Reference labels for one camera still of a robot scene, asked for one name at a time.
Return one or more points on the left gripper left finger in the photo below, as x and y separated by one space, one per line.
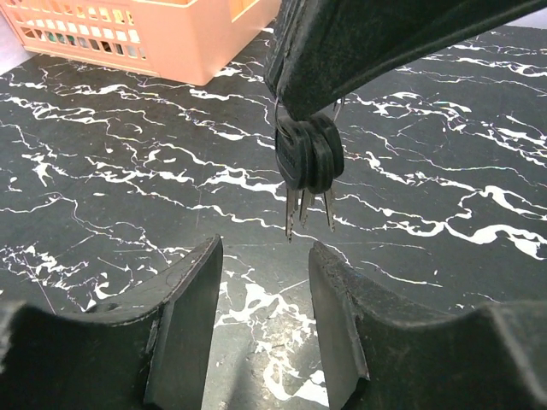
147 348

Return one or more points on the pink plastic file organizer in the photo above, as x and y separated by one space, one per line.
185 41

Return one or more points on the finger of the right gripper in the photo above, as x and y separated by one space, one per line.
323 50

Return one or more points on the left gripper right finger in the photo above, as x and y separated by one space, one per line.
380 350

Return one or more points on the black key bunch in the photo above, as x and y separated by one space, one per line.
309 156

